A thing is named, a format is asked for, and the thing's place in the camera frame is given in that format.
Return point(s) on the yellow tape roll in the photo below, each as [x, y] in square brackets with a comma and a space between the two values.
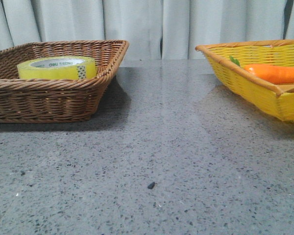
[58, 67]

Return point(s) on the white curtain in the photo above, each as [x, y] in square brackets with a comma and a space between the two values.
[155, 29]

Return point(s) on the brown wicker basket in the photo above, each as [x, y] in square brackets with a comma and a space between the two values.
[56, 101]

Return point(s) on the small black debris piece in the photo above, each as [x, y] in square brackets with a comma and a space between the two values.
[151, 185]

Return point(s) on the yellow woven basket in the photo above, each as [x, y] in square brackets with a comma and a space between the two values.
[228, 60]

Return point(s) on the orange toy carrot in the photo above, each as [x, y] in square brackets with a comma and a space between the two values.
[271, 73]

